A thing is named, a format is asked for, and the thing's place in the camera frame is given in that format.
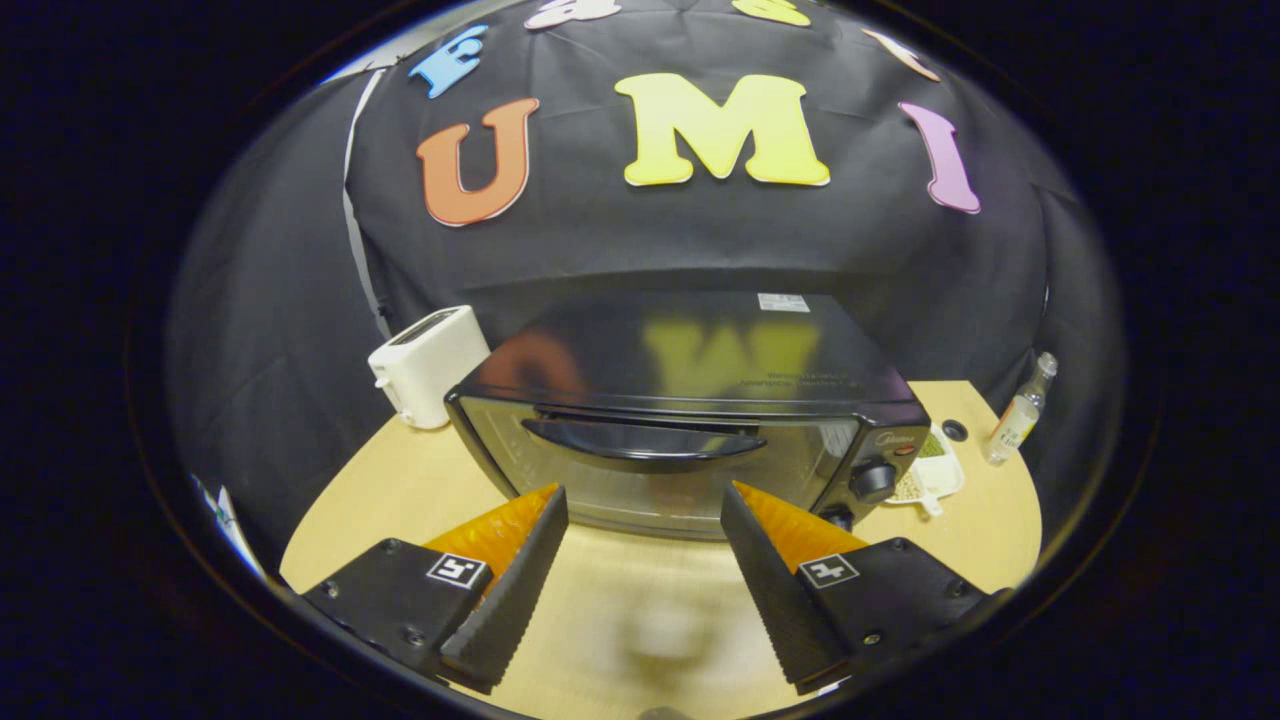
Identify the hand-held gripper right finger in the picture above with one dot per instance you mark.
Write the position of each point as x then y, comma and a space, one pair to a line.
775, 590

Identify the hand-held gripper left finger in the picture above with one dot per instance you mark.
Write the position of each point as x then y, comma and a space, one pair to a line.
520, 590

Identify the black toaster oven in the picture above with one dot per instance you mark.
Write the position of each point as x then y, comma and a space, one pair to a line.
700, 350

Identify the white toaster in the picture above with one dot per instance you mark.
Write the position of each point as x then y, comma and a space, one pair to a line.
430, 365

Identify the white divided plate with beans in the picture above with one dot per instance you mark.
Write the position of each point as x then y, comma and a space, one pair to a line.
942, 477

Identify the small black cap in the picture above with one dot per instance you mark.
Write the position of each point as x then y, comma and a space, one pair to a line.
955, 431

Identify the clear plastic bottle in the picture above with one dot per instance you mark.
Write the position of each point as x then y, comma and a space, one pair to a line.
1015, 425

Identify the black backdrop cloth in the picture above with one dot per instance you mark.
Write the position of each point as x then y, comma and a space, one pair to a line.
600, 240

